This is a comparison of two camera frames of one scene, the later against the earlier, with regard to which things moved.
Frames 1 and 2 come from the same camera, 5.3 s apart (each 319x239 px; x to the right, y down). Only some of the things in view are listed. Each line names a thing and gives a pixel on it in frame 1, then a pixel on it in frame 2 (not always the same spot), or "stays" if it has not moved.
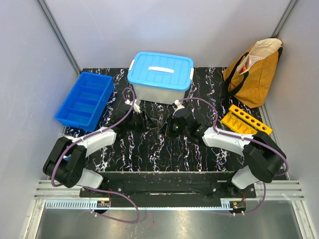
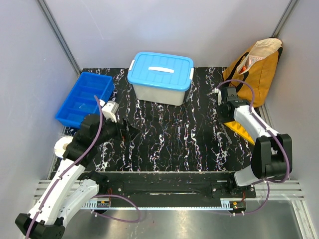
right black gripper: (170, 120) → (227, 119)
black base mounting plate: (168, 189) stays
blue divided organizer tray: (87, 103) stays
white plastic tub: (155, 95) stays
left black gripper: (146, 123) → (129, 133)
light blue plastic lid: (163, 70) stays
